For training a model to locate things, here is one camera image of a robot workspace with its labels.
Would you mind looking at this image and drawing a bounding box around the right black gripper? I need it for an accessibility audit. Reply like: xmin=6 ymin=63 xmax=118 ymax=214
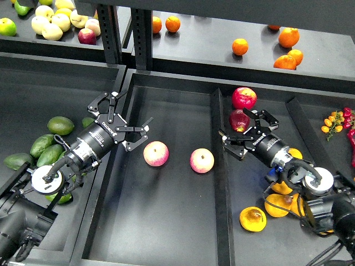
xmin=218 ymin=108 xmax=290 ymax=167

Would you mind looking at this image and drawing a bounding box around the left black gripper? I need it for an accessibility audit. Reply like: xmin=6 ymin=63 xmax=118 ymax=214
xmin=78 ymin=91 xmax=153 ymax=159

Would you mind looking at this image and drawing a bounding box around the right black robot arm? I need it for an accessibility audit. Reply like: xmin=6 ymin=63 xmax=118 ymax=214
xmin=219 ymin=108 xmax=354 ymax=265

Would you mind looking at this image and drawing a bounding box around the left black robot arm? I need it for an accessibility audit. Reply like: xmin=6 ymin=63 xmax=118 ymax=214
xmin=1 ymin=91 xmax=149 ymax=265

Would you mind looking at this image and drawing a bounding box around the yellow pear with stem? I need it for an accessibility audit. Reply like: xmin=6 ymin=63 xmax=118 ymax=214
xmin=288 ymin=147 xmax=303 ymax=160

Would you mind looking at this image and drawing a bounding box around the pale yellow pear right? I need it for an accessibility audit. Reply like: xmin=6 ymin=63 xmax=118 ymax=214
xmin=69 ymin=9 xmax=89 ymax=29

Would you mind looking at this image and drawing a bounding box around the pale yellow pear front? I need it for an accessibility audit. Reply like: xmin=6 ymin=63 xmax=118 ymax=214
xmin=42 ymin=23 xmax=63 ymax=41

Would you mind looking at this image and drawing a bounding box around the pale yellow pear centre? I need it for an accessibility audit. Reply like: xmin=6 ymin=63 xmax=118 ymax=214
xmin=52 ymin=13 xmax=71 ymax=32

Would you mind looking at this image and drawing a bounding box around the pale yellow pear left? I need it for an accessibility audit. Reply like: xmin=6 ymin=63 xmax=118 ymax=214
xmin=31 ymin=16 xmax=50 ymax=35

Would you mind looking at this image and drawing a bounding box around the dark red apple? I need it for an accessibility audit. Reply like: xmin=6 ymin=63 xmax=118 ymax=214
xmin=229 ymin=109 xmax=250 ymax=132

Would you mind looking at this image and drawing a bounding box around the bright red apple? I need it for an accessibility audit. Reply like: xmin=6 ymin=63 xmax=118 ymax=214
xmin=232 ymin=87 xmax=257 ymax=109

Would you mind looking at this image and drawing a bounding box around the pink apple left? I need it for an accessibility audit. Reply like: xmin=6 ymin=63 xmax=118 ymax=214
xmin=143 ymin=141 xmax=169 ymax=167

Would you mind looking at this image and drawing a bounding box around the pink apple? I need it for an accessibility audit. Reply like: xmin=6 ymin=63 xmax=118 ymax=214
xmin=143 ymin=141 xmax=169 ymax=167
xmin=190 ymin=148 xmax=214 ymax=173

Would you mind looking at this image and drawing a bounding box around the pink apple right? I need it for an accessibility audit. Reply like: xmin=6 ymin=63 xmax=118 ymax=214
xmin=190 ymin=148 xmax=214 ymax=173

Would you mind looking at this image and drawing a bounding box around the orange front right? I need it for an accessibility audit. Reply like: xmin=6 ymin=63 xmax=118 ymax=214
xmin=273 ymin=55 xmax=297 ymax=70

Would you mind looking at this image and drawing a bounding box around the orange cherry tomato cluster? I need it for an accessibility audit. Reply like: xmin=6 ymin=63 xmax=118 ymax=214
xmin=321 ymin=111 xmax=344 ymax=141

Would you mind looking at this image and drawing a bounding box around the orange centre shelf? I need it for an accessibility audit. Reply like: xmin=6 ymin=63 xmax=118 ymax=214
xmin=232 ymin=38 xmax=249 ymax=56

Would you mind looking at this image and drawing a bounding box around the orange shelf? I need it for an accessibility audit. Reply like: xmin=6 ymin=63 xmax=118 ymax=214
xmin=232 ymin=38 xmax=249 ymax=56
xmin=165 ymin=16 xmax=181 ymax=33

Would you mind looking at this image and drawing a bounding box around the orange right small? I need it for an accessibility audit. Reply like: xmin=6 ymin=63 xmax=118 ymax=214
xmin=287 ymin=49 xmax=303 ymax=66

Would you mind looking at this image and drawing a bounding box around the red apple on shelf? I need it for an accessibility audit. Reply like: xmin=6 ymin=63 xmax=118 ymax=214
xmin=78 ymin=28 xmax=97 ymax=45

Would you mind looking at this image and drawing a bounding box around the red cherry tomato cluster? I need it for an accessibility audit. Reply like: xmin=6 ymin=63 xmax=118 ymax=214
xmin=343 ymin=107 xmax=355 ymax=129

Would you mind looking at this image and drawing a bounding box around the red chili pepper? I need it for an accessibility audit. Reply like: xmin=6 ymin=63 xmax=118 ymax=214
xmin=347 ymin=129 xmax=355 ymax=167

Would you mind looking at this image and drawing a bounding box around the large orange top right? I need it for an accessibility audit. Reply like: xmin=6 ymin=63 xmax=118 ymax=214
xmin=278 ymin=27 xmax=300 ymax=48

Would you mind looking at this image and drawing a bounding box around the pink peach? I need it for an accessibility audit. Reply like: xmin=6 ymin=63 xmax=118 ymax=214
xmin=85 ymin=18 xmax=101 ymax=37

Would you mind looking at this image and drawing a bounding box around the orange hidden under shelf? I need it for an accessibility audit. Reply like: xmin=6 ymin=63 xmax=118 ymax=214
xmin=268 ymin=25 xmax=281 ymax=30

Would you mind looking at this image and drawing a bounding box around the orange left shelf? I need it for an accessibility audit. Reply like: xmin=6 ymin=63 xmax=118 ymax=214
xmin=165 ymin=16 xmax=181 ymax=33

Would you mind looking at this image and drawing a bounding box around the yellow lemon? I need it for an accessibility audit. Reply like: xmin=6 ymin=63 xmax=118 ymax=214
xmin=55 ymin=7 xmax=72 ymax=18

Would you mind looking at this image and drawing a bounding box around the black shelf post left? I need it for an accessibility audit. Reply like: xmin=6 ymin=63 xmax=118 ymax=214
xmin=97 ymin=4 xmax=123 ymax=64

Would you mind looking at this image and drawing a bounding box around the black shelf post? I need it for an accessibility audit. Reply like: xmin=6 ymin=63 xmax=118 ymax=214
xmin=131 ymin=8 xmax=153 ymax=70
xmin=97 ymin=4 xmax=123 ymax=64

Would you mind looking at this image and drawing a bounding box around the orange behind post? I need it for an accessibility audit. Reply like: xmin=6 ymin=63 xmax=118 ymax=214
xmin=152 ymin=16 xmax=163 ymax=34

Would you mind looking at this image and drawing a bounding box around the black shelf post right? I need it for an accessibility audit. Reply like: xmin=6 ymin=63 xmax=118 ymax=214
xmin=131 ymin=8 xmax=153 ymax=70

